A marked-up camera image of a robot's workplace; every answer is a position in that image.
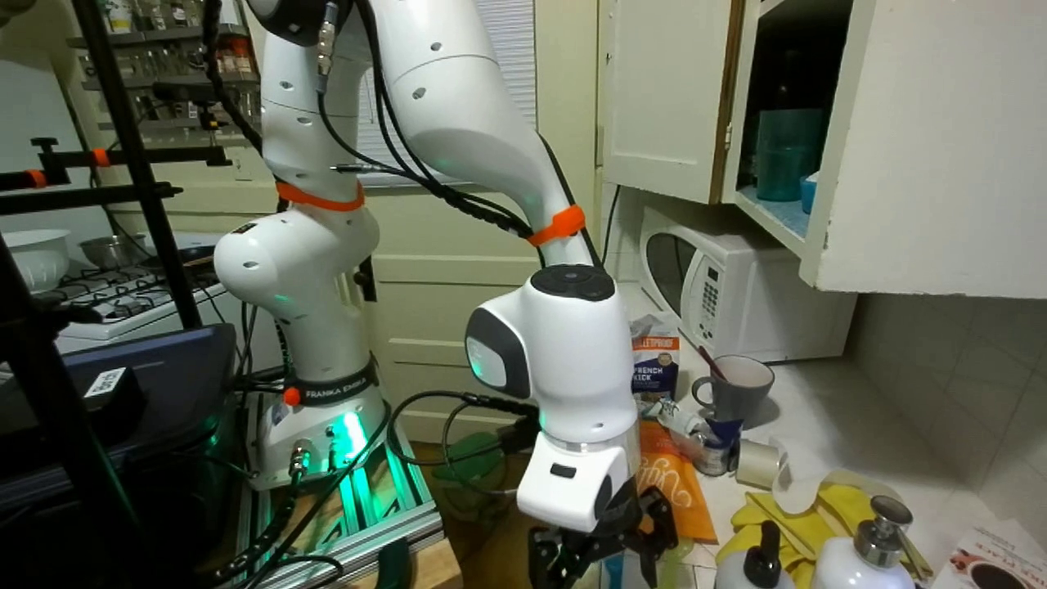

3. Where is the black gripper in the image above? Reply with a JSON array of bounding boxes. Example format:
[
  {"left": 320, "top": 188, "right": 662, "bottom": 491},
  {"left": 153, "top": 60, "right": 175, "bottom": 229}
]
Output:
[{"left": 527, "top": 485, "right": 678, "bottom": 589}]

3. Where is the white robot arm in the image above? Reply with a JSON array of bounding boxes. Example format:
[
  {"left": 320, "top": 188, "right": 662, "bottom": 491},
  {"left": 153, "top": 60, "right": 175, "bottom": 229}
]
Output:
[{"left": 217, "top": 0, "right": 670, "bottom": 589}]

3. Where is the orange snack bag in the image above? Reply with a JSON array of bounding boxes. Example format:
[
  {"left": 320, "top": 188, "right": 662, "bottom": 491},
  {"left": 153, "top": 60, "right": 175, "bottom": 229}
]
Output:
[{"left": 637, "top": 422, "right": 718, "bottom": 543}]

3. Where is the small blue white container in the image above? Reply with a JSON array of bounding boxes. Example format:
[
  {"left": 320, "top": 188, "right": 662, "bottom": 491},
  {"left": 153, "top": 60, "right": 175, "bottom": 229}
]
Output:
[{"left": 702, "top": 420, "right": 744, "bottom": 477}]

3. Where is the black pump bottle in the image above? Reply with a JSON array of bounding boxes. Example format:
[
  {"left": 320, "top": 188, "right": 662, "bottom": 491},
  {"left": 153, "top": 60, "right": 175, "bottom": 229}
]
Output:
[{"left": 712, "top": 521, "right": 795, "bottom": 589}]

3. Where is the white roll of tape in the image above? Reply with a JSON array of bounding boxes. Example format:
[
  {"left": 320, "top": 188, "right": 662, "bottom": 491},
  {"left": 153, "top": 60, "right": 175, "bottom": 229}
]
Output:
[{"left": 735, "top": 437, "right": 788, "bottom": 491}]

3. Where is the green bucket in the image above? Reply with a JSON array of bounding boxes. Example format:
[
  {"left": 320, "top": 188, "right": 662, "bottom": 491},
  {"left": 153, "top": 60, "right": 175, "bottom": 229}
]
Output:
[{"left": 433, "top": 432, "right": 512, "bottom": 521}]

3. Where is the grey ceramic mug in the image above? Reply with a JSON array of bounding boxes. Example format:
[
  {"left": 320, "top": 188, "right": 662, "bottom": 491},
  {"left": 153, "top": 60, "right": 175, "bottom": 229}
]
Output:
[{"left": 692, "top": 357, "right": 777, "bottom": 424}]

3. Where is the white blue carton box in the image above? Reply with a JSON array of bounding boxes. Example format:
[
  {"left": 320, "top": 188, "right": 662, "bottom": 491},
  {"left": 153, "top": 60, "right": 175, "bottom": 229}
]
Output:
[{"left": 633, "top": 314, "right": 682, "bottom": 399}]

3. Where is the yellow cloth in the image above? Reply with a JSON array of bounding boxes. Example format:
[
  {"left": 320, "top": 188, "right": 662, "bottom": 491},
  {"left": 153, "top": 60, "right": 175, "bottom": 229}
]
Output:
[{"left": 718, "top": 485, "right": 873, "bottom": 589}]

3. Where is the white soap dispenser bottle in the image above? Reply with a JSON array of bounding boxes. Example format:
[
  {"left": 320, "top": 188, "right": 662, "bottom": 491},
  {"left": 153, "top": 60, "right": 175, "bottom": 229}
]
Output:
[{"left": 812, "top": 493, "right": 917, "bottom": 589}]

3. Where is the white microwave oven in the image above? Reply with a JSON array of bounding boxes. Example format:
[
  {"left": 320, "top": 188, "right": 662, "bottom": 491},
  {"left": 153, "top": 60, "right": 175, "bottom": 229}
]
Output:
[{"left": 637, "top": 209, "right": 856, "bottom": 363}]

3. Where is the white red printed package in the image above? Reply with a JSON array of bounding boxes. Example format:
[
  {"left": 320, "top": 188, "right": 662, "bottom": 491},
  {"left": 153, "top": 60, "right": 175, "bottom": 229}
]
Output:
[{"left": 928, "top": 526, "right": 1047, "bottom": 589}]

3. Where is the teal container in cabinet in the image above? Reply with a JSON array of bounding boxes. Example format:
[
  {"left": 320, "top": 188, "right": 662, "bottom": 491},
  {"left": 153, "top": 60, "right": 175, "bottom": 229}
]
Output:
[{"left": 752, "top": 109, "right": 826, "bottom": 203}]

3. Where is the closed white cabinet door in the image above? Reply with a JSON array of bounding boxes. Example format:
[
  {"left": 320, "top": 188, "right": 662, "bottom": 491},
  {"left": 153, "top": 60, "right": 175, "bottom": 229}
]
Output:
[{"left": 602, "top": 0, "right": 732, "bottom": 203}]

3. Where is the open white cabinet door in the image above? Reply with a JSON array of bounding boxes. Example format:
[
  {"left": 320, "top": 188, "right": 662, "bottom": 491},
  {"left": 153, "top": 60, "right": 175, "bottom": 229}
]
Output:
[{"left": 803, "top": 0, "right": 1047, "bottom": 298}]

